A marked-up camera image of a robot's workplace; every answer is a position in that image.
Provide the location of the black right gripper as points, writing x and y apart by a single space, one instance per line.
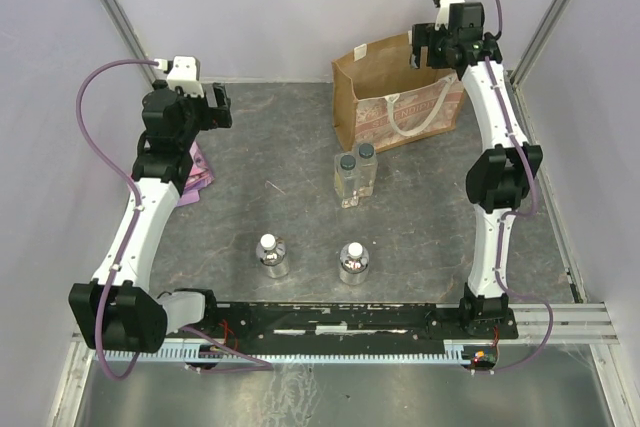
424 35

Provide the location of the aluminium frame rail front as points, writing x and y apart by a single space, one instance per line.
564 323

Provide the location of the pink tissue pack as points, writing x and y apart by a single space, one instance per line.
200 176

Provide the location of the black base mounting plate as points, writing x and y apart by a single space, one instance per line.
349 328

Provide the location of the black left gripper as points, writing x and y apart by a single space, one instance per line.
215 117

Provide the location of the round clear bottle left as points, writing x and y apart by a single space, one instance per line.
271 253

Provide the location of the round clear bottle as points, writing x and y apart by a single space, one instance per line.
271 253
353 264

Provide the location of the square bottle dark cap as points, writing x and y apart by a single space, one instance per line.
346 180
367 164

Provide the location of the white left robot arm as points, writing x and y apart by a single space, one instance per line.
115 311

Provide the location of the brown canvas tote bag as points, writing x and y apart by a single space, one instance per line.
378 98

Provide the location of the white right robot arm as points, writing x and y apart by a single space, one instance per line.
499 180

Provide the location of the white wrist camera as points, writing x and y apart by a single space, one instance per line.
443 14
182 75

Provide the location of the round clear bottle right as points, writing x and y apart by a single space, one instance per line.
353 264

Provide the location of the light blue cable duct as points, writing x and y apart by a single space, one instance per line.
193 352

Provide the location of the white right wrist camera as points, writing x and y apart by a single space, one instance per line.
443 14

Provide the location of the square bottle front dark cap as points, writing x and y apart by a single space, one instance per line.
346 180

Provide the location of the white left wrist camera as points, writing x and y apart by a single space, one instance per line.
182 75

